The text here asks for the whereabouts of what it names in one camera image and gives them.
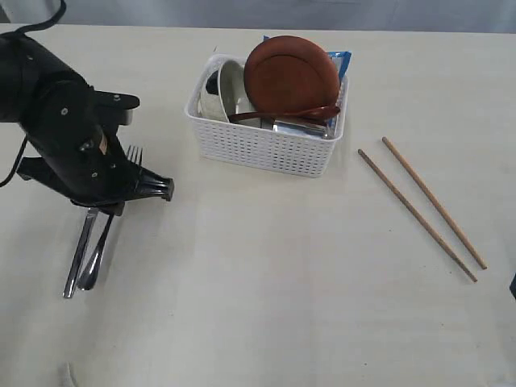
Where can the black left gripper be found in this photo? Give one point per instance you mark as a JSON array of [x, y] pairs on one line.
[[74, 130]]

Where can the silver table knife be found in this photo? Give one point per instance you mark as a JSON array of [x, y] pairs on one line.
[[82, 244]]

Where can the silver fork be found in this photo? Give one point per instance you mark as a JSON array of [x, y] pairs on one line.
[[90, 273]]

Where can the white ceramic bowl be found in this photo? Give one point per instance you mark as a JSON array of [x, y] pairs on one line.
[[232, 97]]

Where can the brown wooden spoon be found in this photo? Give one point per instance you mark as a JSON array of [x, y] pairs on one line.
[[319, 114]]

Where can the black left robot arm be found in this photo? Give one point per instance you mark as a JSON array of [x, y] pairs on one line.
[[28, 69]]

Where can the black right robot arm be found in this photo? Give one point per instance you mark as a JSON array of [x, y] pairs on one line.
[[513, 287]]

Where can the white perforated plastic basket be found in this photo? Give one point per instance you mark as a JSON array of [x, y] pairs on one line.
[[258, 147]]

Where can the brown round plate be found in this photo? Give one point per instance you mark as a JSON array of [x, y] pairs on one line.
[[286, 97]]

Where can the blue snack packet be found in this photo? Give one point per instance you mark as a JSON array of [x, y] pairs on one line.
[[340, 60]]

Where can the white backdrop curtain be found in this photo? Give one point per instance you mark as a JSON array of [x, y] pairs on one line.
[[362, 15]]

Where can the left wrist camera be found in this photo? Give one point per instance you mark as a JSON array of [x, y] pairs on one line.
[[124, 117]]

